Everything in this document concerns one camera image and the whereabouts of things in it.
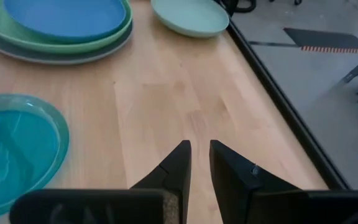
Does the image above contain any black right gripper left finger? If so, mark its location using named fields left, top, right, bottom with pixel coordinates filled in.
left=9, top=139, right=193, bottom=224

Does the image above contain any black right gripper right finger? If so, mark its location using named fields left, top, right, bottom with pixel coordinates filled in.
left=209, top=139, right=358, bottom=224

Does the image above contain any teal transparent plastic plate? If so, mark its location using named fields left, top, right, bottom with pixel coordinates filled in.
left=0, top=93, right=70, bottom=223

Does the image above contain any pale green plastic plate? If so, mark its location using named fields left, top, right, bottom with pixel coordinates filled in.
left=150, top=0, right=231, bottom=39

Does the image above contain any blue plastic plate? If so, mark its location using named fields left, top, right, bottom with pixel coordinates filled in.
left=2, top=0, right=127, bottom=45

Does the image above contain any large grey plastic plate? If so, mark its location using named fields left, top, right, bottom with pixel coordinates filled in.
left=0, top=19, right=134, bottom=66

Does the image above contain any black hazard-striped floor mat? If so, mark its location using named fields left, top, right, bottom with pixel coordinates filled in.
left=283, top=27, right=358, bottom=55

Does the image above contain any black table frame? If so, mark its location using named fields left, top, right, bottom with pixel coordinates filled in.
left=221, top=17, right=351, bottom=191

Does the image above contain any black vacuum hose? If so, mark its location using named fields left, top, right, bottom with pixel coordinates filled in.
left=221, top=0, right=257, bottom=14

